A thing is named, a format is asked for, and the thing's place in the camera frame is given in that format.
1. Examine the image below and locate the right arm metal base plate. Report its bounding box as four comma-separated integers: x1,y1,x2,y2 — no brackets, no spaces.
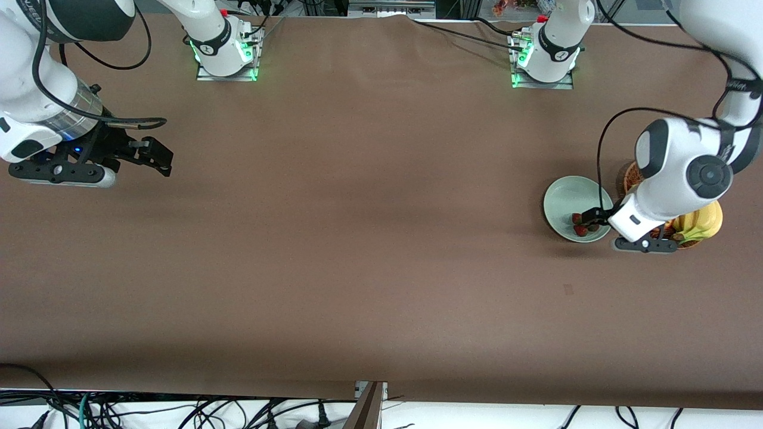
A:
196,27,259,82

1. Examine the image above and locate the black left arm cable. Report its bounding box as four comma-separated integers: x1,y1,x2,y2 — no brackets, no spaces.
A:
595,0,763,210

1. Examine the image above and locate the metal frame post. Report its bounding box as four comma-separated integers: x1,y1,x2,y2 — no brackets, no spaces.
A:
343,381,389,429

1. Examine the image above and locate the brown wicker basket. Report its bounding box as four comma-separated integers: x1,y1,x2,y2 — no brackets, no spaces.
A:
624,161,707,250

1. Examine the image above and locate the grey box with ports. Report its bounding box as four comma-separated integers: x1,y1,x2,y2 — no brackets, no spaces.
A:
349,0,436,18

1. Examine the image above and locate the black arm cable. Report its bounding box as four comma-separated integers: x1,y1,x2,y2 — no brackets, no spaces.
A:
33,0,168,130
595,0,763,210

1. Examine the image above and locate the brown table cover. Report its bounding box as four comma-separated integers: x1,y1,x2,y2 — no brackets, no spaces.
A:
0,11,763,412

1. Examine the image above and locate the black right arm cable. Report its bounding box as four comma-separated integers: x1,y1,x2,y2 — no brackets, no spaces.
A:
33,0,168,130

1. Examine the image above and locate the pale green plate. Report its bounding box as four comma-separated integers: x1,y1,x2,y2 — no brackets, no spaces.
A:
543,175,615,243

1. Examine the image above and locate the black looped floor cable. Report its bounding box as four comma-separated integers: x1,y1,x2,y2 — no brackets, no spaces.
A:
0,363,61,421

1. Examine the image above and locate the yellow banana bunch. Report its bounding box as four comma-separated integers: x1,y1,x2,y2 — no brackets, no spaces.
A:
671,201,724,244

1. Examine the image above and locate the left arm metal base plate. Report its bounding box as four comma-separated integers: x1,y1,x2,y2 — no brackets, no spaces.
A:
511,33,575,90

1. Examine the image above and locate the black cable across table cover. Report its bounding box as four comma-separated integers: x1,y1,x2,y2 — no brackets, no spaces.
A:
410,17,526,49

